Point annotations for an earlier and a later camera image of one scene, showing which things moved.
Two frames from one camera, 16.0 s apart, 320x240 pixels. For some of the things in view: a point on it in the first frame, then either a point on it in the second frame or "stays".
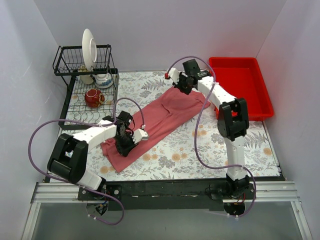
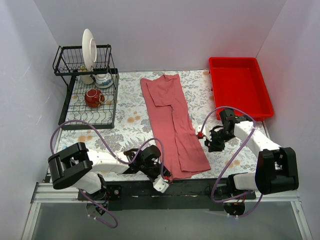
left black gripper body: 125,144 -> 157,173
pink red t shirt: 182,106 -> 183,151
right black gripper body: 185,85 -> 213,137
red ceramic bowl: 94,98 stays
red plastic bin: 242,77 stays
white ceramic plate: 89,49 stays
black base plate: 167,195 stays
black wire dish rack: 92,81 stays
